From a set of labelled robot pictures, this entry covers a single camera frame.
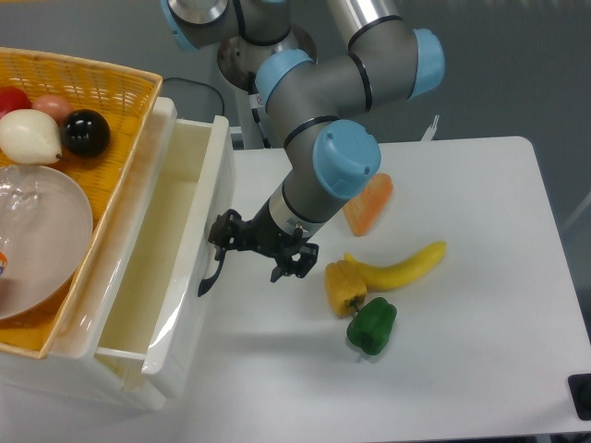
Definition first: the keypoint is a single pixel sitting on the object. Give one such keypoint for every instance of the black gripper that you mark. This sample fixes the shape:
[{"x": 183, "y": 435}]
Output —
[{"x": 291, "y": 253}]

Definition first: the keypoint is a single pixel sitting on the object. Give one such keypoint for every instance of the white drawer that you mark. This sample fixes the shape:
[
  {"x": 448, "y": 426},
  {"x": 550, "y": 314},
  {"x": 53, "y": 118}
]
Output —
[{"x": 151, "y": 334}]

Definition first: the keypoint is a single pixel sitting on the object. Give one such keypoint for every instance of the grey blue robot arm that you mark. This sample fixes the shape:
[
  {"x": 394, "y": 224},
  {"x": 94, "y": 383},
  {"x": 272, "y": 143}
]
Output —
[{"x": 312, "y": 107}]

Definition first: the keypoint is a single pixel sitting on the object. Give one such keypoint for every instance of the white drawer cabinet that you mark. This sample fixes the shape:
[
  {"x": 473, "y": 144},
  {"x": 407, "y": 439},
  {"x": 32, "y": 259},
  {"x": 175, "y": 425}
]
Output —
[{"x": 72, "y": 365}]

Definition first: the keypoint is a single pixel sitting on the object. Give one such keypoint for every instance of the yellow bell pepper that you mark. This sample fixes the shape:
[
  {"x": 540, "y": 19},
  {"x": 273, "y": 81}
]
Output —
[{"x": 345, "y": 288}]

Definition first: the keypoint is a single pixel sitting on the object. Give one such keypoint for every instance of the green bell pepper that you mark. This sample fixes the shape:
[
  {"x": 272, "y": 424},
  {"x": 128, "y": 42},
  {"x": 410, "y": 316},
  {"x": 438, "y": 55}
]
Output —
[{"x": 371, "y": 327}]

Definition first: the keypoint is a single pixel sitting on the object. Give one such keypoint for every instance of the yellow banana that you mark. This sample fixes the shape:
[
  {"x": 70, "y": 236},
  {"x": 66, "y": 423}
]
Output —
[{"x": 398, "y": 275}]

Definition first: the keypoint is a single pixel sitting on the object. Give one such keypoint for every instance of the yellow woven basket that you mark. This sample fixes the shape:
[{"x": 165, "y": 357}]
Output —
[{"x": 112, "y": 104}]

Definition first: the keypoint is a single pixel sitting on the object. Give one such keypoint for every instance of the black ball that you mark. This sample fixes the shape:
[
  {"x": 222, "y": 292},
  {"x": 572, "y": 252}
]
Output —
[{"x": 85, "y": 133}]

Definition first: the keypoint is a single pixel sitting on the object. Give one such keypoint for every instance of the clear plastic bag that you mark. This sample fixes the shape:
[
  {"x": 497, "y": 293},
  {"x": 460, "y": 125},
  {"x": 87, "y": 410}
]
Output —
[{"x": 20, "y": 193}]

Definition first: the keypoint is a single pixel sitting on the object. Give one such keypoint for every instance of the pink round fruit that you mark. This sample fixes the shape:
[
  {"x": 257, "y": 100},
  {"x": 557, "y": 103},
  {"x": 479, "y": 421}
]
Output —
[{"x": 56, "y": 106}]

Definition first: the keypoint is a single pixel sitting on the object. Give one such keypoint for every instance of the red tomato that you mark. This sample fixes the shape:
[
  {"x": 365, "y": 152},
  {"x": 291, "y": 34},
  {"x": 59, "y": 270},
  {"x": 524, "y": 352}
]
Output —
[{"x": 12, "y": 99}]

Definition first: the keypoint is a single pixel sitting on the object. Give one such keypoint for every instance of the black table corner object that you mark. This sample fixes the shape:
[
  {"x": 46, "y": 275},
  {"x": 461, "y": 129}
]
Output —
[{"x": 580, "y": 388}]

